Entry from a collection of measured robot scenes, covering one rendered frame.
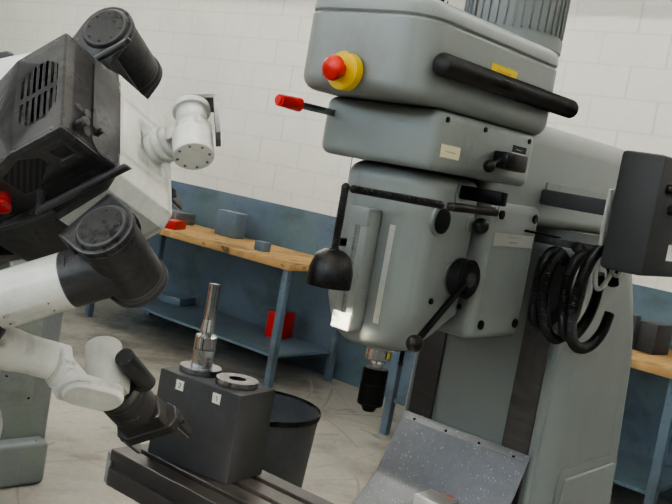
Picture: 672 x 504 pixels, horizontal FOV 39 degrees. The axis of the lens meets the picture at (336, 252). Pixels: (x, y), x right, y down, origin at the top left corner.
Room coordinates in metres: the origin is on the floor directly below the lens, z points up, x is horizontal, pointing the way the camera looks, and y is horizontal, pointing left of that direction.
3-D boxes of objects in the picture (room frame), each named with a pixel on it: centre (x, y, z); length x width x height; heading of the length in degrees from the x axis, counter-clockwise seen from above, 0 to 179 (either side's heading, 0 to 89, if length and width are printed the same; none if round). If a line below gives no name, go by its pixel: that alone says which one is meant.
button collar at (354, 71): (1.50, 0.04, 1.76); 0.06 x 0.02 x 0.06; 51
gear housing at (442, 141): (1.72, -0.14, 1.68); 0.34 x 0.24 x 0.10; 141
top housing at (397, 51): (1.69, -0.12, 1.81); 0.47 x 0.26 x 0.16; 141
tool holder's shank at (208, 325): (1.97, 0.24, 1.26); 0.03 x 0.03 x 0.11
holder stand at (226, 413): (1.95, 0.20, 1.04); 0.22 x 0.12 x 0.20; 58
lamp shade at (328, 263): (1.50, 0.00, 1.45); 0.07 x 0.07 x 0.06
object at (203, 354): (1.97, 0.24, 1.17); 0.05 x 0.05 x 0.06
